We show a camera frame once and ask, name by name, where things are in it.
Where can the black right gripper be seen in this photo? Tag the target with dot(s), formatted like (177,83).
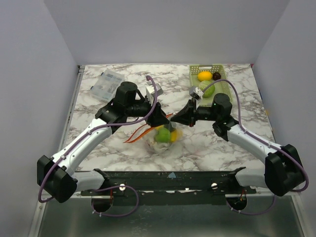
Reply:
(194,111)

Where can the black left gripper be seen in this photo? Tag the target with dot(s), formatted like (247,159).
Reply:
(158,117)

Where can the small bright green vegetable toy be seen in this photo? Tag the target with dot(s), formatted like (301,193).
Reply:
(162,136)

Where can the clear zip bag orange zipper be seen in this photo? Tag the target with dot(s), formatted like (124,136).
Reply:
(145,132)

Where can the yellow banana toy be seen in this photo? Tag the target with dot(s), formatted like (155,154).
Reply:
(173,136)

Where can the grey oyster mushroom toy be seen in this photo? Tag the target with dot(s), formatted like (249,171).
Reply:
(157,147)

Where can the green cabbage toy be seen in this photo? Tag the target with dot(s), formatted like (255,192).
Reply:
(203,85)

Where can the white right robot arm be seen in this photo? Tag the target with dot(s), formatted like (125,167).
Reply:
(283,171)

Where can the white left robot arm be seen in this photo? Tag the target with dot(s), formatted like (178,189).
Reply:
(57,174)

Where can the yellow round fruit toy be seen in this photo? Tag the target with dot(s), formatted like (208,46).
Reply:
(205,75)

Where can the pale green perforated basket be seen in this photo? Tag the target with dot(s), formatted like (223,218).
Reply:
(220,87)

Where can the dark red plum toy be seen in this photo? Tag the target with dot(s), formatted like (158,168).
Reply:
(216,76)

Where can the clear plastic organizer box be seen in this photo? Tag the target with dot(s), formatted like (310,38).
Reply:
(105,87)

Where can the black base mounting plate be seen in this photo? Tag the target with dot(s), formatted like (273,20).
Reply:
(170,187)

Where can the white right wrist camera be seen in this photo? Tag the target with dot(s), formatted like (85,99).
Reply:
(196,92)

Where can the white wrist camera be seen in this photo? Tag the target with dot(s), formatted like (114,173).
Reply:
(196,92)
(150,92)

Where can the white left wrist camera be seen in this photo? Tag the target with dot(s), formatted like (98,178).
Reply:
(150,92)

